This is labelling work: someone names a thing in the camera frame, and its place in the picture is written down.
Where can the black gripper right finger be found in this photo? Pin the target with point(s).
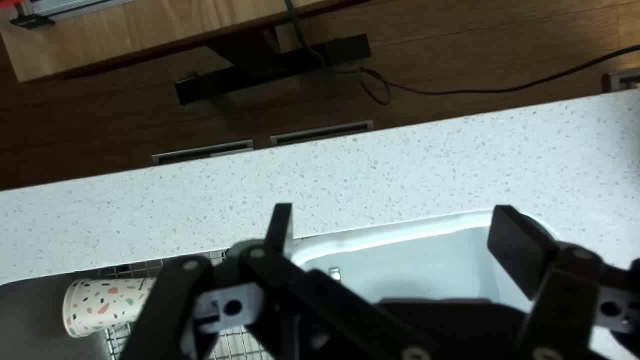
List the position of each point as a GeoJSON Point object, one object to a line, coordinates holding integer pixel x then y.
{"type": "Point", "coordinates": [522, 246]}

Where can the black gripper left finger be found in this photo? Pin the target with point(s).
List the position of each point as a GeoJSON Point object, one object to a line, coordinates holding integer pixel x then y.
{"type": "Point", "coordinates": [279, 229]}

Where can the white plastic wash tub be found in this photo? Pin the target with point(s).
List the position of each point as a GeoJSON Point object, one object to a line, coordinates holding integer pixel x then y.
{"type": "Point", "coordinates": [426, 259]}

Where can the white confetti paper cup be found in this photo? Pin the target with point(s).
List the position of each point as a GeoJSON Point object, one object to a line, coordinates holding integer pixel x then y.
{"type": "Point", "coordinates": [90, 307]}

